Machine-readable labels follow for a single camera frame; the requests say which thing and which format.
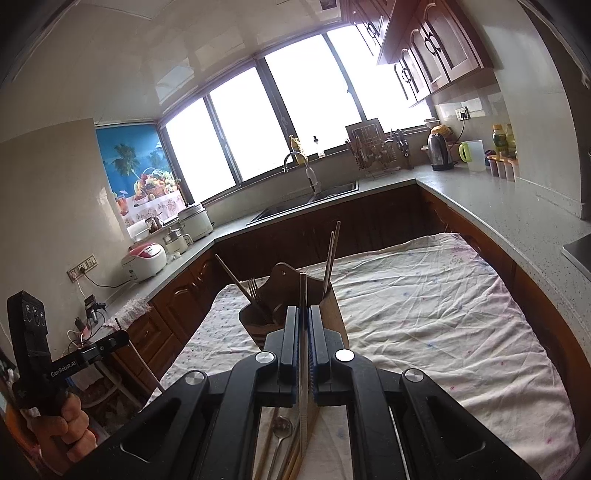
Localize black glass stove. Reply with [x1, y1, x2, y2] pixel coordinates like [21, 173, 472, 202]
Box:
[561, 233, 591, 282]

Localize black power cable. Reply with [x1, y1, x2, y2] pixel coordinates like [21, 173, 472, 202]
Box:
[76, 272, 134, 290]

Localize cream rice cooker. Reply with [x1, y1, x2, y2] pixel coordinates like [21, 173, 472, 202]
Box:
[178, 203, 214, 242]

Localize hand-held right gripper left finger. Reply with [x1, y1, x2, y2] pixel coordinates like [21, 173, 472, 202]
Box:
[78, 305, 303, 480]

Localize tropical fruit wall poster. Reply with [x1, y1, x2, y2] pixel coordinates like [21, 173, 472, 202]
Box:
[95, 124, 185, 229]

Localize brown wooden wall cabinets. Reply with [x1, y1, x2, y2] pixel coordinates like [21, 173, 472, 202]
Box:
[339, 0, 495, 103]

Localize dish rack with knives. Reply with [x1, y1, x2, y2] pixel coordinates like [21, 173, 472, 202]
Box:
[345, 119, 402, 178]

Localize white lace cloth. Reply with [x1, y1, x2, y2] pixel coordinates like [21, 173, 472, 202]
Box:
[102, 298, 151, 330]

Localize countertop tool holder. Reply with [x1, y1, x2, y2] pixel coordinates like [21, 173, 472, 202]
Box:
[392, 129, 414, 169]

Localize brown wooden base cabinets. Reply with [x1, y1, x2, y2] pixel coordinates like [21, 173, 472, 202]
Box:
[111, 182, 591, 407]

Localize large kitchen window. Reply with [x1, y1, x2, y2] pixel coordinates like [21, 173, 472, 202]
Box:
[157, 18, 435, 204]

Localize white pitcher green handle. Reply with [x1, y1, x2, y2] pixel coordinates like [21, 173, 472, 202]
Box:
[458, 140, 485, 172]

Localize wooden utensil holder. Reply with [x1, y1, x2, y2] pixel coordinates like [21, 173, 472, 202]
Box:
[238, 262, 350, 352]

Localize yellow oil bottle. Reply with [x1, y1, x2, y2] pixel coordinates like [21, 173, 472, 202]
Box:
[490, 124, 509, 160]

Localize steel electric kettle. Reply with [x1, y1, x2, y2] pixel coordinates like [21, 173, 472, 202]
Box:
[426, 124, 455, 171]

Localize grey kitchen countertop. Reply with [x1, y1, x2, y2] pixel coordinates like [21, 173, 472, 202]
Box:
[83, 164, 591, 324]

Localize steel kitchen sink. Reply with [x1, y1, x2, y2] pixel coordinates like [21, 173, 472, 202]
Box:
[246, 180, 360, 226]

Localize wall socket with black plug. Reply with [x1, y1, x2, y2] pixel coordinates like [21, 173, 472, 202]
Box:
[67, 255, 99, 282]

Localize silver spoon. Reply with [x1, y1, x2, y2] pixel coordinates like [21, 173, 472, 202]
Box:
[265, 415, 294, 480]

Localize metal chopstick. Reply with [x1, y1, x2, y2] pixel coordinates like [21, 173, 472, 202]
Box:
[322, 231, 335, 298]
[327, 220, 342, 294]

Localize curved kitchen faucet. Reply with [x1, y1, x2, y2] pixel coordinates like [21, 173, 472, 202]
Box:
[283, 151, 322, 195]

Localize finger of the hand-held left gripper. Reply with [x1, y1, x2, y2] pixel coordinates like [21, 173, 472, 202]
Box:
[78, 330, 130, 364]

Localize white floral tablecloth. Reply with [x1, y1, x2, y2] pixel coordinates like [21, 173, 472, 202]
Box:
[139, 232, 580, 480]

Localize white blender appliance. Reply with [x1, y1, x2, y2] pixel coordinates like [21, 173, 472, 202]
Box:
[163, 226, 194, 257]

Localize person's left hand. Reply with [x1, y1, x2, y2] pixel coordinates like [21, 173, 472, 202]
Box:
[28, 394, 99, 472]

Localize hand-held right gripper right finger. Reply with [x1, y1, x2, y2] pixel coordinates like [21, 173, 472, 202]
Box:
[308, 305, 543, 480]

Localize small black gadget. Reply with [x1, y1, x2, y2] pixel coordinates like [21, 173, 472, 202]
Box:
[83, 295, 107, 328]

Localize pink and white rice cooker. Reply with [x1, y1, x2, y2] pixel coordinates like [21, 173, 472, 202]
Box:
[121, 243, 168, 283]

